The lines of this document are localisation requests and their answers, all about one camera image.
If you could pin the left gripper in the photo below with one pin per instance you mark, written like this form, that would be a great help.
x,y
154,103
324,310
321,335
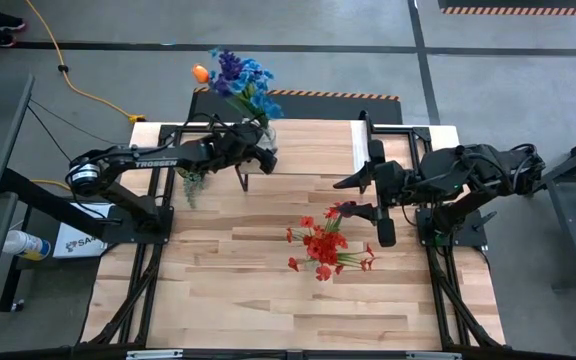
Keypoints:
x,y
248,145

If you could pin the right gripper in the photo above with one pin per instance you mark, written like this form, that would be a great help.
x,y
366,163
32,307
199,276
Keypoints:
x,y
385,190

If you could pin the clear ribbed glass vase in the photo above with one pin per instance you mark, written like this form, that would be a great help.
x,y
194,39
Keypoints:
x,y
269,141

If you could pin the blue artificial flower bunch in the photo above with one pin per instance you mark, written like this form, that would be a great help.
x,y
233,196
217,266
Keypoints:
x,y
253,87

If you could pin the red artificial flower bunch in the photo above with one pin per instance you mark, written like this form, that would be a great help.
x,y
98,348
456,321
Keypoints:
x,y
324,247

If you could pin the purple artificial flower bunch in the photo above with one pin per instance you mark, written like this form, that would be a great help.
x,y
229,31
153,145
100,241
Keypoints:
x,y
228,70

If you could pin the orange artificial tulip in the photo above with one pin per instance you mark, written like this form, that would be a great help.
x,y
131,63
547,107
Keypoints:
x,y
200,74

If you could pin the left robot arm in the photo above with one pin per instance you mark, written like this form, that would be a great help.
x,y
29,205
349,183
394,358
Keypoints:
x,y
158,162

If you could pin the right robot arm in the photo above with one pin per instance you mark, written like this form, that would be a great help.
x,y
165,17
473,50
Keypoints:
x,y
483,172

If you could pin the wooden shelf black legs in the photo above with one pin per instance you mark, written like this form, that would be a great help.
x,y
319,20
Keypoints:
x,y
313,145

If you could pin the dark red artificial tulip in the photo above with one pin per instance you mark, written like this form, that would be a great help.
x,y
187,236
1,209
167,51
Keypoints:
x,y
344,207

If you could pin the black striped floor mat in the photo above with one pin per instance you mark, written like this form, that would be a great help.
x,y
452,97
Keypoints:
x,y
333,107
518,10

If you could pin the small green succulent plant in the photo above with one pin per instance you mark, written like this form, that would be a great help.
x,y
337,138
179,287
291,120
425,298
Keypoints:
x,y
193,187

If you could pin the black metal stand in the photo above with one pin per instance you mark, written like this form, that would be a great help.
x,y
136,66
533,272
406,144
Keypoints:
x,y
565,230

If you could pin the white printed cardboard box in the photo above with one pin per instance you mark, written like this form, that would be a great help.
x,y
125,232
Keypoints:
x,y
75,246

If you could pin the black desk support beam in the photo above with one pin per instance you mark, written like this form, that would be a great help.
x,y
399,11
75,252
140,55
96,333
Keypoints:
x,y
43,200

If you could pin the white spray can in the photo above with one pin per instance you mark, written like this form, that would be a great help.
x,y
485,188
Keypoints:
x,y
23,244

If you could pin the black aluminium frame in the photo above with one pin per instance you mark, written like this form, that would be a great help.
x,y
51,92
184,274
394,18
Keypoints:
x,y
422,134

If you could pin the silver metal bracket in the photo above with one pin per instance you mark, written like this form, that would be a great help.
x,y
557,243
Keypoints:
x,y
153,355
433,356

